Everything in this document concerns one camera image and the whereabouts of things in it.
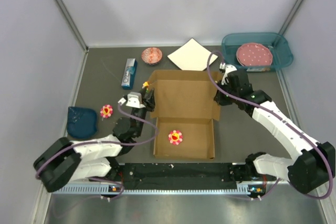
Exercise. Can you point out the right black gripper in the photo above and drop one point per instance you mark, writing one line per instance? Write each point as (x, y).
(220, 99)

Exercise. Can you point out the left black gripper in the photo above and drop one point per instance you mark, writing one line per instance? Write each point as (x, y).
(149, 99)

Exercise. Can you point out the brown cardboard box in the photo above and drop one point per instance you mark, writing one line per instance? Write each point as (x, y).
(184, 101)

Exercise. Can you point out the pink flower plush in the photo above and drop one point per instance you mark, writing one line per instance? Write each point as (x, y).
(175, 137)
(106, 111)

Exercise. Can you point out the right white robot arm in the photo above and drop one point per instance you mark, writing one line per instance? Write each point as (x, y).
(311, 163)

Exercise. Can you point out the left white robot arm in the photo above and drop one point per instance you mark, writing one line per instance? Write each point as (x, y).
(67, 161)

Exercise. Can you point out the blue toothpaste box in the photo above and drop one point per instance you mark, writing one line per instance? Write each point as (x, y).
(129, 74)

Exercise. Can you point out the rainbow flower plush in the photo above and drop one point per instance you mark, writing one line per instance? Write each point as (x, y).
(145, 86)

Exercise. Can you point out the red patterned bowl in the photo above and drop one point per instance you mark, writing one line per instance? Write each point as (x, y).
(152, 56)

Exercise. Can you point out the pink polka dot plate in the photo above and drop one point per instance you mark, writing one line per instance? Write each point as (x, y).
(253, 54)

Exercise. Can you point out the white square plate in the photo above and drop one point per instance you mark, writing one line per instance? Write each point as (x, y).
(190, 56)

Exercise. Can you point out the teal plastic bin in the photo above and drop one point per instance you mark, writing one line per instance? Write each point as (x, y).
(277, 44)

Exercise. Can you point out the dark blue leaf dish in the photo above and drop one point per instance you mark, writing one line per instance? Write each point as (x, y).
(81, 122)

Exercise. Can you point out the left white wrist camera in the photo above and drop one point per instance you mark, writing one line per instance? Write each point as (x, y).
(133, 100)

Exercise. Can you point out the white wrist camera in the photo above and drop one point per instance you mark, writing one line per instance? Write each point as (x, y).
(133, 100)
(225, 69)

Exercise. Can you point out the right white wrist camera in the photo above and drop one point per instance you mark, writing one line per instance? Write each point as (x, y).
(225, 69)

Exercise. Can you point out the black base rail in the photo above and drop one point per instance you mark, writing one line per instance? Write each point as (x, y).
(177, 176)

